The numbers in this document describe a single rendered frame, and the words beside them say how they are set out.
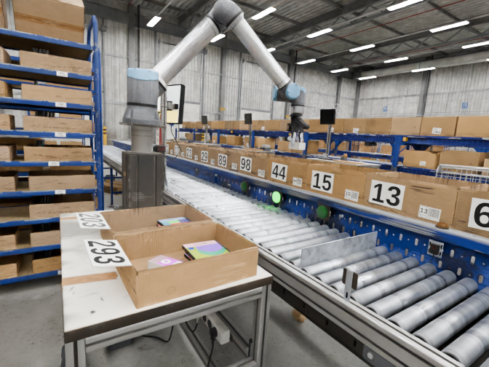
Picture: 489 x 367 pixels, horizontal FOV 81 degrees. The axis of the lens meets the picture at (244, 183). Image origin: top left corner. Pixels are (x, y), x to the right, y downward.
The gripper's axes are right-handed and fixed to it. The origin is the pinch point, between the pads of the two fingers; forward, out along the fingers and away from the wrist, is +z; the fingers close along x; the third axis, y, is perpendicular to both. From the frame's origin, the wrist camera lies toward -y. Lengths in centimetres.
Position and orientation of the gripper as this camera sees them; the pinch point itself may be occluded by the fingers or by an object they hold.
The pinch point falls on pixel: (296, 144)
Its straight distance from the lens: 196.2
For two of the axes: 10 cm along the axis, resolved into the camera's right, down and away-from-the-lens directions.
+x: -8.3, 0.5, -5.5
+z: -0.5, 9.8, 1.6
